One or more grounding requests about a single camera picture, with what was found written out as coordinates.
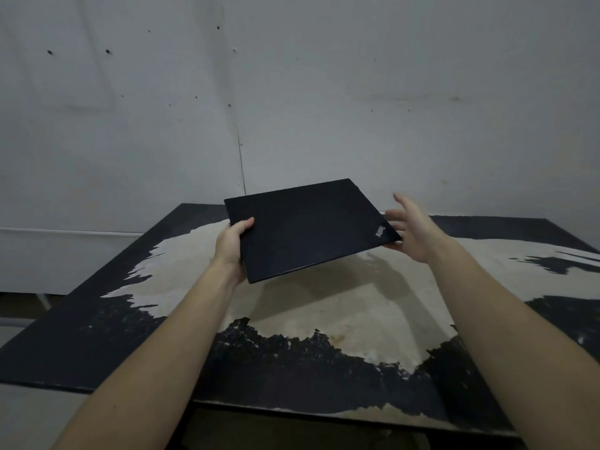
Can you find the person's right forearm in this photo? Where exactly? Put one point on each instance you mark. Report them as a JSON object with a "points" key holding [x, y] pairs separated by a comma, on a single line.
{"points": [[511, 346]]}

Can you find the person's right hand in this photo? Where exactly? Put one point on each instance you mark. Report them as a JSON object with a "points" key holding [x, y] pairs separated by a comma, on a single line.
{"points": [[419, 234]]}

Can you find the person's left hand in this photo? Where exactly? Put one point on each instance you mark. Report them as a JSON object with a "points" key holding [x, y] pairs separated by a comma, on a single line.
{"points": [[228, 248]]}

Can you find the person's left forearm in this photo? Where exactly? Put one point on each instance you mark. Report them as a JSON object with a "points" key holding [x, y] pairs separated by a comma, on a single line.
{"points": [[154, 360]]}

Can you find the black laptop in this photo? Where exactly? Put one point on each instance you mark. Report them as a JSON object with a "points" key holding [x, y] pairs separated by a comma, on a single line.
{"points": [[307, 227]]}

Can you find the person's left thumb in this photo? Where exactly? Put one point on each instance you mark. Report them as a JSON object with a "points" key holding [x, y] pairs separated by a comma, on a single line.
{"points": [[243, 224]]}

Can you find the person's right thumb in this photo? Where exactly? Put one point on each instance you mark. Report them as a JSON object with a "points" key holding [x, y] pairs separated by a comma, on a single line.
{"points": [[407, 201]]}

